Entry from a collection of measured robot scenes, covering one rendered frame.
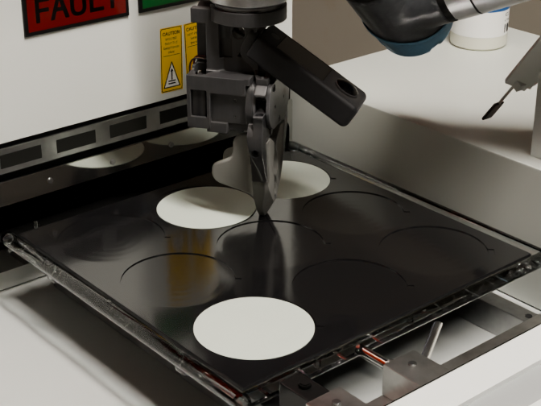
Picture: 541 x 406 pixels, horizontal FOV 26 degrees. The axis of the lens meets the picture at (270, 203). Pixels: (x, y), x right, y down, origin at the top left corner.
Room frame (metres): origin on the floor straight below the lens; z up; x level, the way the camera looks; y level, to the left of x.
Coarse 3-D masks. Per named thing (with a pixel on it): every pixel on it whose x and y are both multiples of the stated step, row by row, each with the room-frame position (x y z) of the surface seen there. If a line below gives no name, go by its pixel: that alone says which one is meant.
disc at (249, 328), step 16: (224, 304) 0.87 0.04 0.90; (240, 304) 0.87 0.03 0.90; (256, 304) 0.87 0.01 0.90; (272, 304) 0.87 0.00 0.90; (288, 304) 0.87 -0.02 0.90; (208, 320) 0.85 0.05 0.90; (224, 320) 0.85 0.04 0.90; (240, 320) 0.85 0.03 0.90; (256, 320) 0.85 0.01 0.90; (272, 320) 0.85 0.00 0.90; (288, 320) 0.85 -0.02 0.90; (304, 320) 0.85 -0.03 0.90; (208, 336) 0.82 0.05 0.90; (224, 336) 0.82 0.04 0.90; (240, 336) 0.82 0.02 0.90; (256, 336) 0.82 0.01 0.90; (272, 336) 0.82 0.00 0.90; (288, 336) 0.82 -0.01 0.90; (304, 336) 0.82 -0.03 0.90; (224, 352) 0.80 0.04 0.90; (240, 352) 0.80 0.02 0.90; (256, 352) 0.80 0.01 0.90; (272, 352) 0.80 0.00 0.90; (288, 352) 0.80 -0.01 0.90
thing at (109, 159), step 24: (288, 120) 1.27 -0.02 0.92; (120, 144) 1.13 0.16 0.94; (144, 144) 1.14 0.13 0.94; (168, 144) 1.16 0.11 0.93; (192, 144) 1.18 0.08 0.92; (48, 168) 1.07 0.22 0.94; (72, 168) 1.09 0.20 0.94; (96, 168) 1.10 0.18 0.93; (120, 168) 1.12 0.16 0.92; (0, 192) 1.03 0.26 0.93; (24, 192) 1.05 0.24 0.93; (48, 192) 1.07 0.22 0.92; (0, 264) 1.03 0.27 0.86; (24, 264) 1.04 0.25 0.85
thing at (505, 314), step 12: (480, 300) 0.97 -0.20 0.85; (492, 300) 0.97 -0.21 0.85; (504, 300) 0.97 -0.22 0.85; (456, 312) 0.99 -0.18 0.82; (468, 312) 0.98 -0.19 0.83; (480, 312) 0.97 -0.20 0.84; (492, 312) 0.96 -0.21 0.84; (504, 312) 0.95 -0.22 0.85; (516, 312) 0.95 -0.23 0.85; (528, 312) 0.95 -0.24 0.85; (480, 324) 0.97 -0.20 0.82; (492, 324) 0.96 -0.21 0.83; (504, 324) 0.95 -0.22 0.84; (516, 324) 0.94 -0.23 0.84
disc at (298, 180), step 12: (288, 168) 1.17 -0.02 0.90; (300, 168) 1.17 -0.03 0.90; (312, 168) 1.17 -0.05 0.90; (288, 180) 1.14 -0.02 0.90; (300, 180) 1.14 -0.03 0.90; (312, 180) 1.14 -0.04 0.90; (324, 180) 1.14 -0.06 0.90; (288, 192) 1.11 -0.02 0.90; (300, 192) 1.11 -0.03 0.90; (312, 192) 1.11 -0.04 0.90
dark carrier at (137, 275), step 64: (320, 192) 1.11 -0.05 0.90; (384, 192) 1.11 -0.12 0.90; (64, 256) 0.96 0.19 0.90; (128, 256) 0.96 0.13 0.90; (192, 256) 0.96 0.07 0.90; (256, 256) 0.96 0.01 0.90; (320, 256) 0.96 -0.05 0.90; (384, 256) 0.96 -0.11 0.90; (448, 256) 0.96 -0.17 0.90; (512, 256) 0.96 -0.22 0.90; (192, 320) 0.85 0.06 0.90; (320, 320) 0.85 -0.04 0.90; (384, 320) 0.85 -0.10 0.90; (256, 384) 0.75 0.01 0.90
